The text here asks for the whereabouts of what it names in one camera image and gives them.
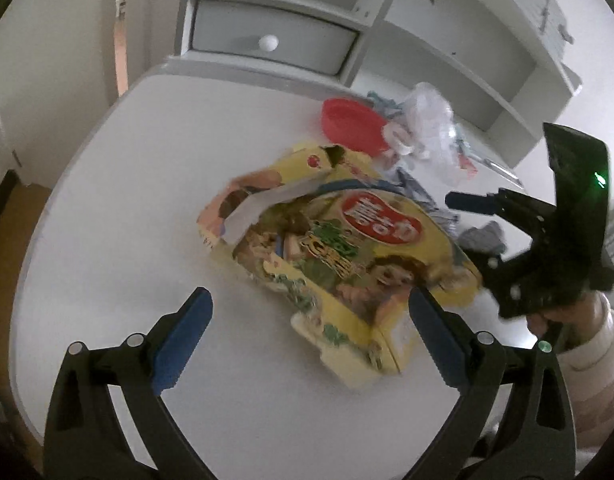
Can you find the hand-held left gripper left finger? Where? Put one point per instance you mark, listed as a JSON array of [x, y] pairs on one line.
[[182, 345]]

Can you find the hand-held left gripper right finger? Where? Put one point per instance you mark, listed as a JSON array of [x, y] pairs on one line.
[[437, 342]]

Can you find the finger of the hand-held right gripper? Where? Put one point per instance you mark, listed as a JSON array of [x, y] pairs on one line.
[[469, 203], [507, 285]]

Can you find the torn yellow snack box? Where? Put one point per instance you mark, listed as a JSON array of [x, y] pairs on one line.
[[337, 260]]

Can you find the red plastic bowl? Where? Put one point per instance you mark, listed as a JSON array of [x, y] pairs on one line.
[[349, 125]]

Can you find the person's right hand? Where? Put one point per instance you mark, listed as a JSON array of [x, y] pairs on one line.
[[567, 322]]

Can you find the grey cloth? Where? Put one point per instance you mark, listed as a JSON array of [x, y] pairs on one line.
[[484, 236]]

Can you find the blue striped wrapper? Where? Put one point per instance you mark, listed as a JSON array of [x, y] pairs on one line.
[[427, 200]]

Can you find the clear plastic bag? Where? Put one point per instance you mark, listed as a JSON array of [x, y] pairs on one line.
[[432, 120]]

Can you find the pale blue wrapper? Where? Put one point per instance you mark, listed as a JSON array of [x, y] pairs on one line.
[[384, 102]]

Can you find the white shelf unit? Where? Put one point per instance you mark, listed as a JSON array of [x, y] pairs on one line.
[[437, 55]]

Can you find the white drawer with knob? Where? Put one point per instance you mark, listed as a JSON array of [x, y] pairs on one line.
[[307, 35]]

